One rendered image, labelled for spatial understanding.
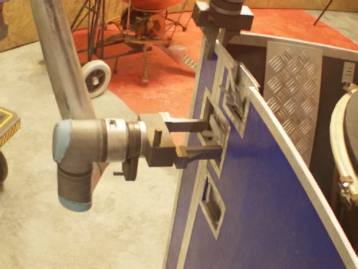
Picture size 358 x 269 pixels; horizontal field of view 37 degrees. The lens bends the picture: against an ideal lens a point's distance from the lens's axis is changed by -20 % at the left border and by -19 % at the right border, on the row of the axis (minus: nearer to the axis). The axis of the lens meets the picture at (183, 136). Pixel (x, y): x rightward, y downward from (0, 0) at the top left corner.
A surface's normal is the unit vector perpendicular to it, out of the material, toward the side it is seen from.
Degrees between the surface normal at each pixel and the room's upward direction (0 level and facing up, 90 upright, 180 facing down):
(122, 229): 0
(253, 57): 90
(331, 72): 90
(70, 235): 0
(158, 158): 90
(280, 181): 90
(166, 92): 0
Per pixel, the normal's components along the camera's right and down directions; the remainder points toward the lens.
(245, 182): -0.96, 0.02
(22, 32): 0.60, 0.49
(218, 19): 0.22, 0.67
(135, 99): 0.15, -0.84
